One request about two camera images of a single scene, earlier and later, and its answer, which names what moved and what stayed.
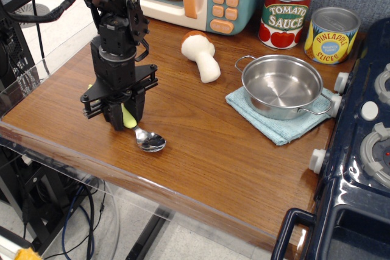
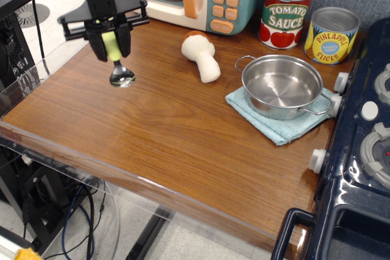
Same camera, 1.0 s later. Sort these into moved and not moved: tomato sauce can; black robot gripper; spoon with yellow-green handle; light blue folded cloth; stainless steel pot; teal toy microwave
Moved: spoon with yellow-green handle; black robot gripper
Not moved: stainless steel pot; teal toy microwave; tomato sauce can; light blue folded cloth
